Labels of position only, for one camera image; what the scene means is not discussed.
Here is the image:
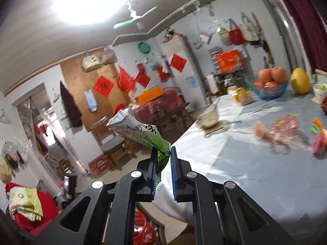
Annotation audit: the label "person in red sweater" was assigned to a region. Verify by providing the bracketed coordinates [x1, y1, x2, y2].
[1, 183, 60, 244]

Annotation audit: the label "left orange apple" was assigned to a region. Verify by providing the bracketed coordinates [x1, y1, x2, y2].
[258, 68, 272, 84]

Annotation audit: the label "red gift box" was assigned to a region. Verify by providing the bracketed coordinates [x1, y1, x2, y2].
[215, 50, 243, 72]

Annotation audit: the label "dark red curtain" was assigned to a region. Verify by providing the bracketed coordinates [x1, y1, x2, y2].
[283, 0, 326, 72]

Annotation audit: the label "glass measuring cup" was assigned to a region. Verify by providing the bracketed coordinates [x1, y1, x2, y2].
[197, 104, 219, 129]

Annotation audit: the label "red hanging tote bag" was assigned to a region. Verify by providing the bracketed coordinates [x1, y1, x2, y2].
[229, 18, 245, 45]

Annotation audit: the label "green white snack bag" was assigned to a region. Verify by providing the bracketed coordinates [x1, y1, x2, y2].
[106, 107, 171, 175]

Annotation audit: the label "orange apple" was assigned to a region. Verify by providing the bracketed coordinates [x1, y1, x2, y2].
[271, 66, 287, 85]
[258, 68, 272, 84]

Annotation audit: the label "green ceiling fan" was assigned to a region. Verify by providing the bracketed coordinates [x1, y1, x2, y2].
[113, 1, 157, 30]

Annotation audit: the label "yellow pomelo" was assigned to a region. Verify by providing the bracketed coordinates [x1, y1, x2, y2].
[290, 68, 310, 95]

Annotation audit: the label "orange snack packet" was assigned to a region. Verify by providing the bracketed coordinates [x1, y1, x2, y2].
[311, 117, 327, 139]

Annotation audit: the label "white bowl with greens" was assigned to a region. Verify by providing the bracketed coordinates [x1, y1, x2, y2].
[313, 84, 327, 100]

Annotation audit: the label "white fridge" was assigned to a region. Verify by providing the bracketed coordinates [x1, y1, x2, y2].
[161, 35, 206, 111]

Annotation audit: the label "right orange apple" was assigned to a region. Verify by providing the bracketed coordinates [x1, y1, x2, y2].
[271, 66, 287, 85]

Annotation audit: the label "red cloth covered table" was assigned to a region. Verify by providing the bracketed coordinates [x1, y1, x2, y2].
[132, 89, 194, 131]

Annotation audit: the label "blue glass fruit bowl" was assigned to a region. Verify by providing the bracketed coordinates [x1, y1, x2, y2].
[244, 76, 289, 101]

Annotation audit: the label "beige hanging tote bag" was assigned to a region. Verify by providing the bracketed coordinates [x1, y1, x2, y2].
[240, 13, 259, 42]

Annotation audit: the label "red snack wrapper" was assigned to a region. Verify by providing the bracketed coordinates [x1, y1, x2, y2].
[311, 130, 326, 154]

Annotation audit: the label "wooden chair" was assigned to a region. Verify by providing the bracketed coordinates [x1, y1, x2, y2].
[90, 116, 137, 170]

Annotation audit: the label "orange cardboard box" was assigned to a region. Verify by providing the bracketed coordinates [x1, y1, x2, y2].
[135, 86, 164, 105]

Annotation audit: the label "clear bag with orange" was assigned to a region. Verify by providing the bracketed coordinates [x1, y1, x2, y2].
[254, 114, 311, 155]

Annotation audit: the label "white bag yellow contents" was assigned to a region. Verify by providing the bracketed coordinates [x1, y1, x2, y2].
[232, 87, 254, 106]

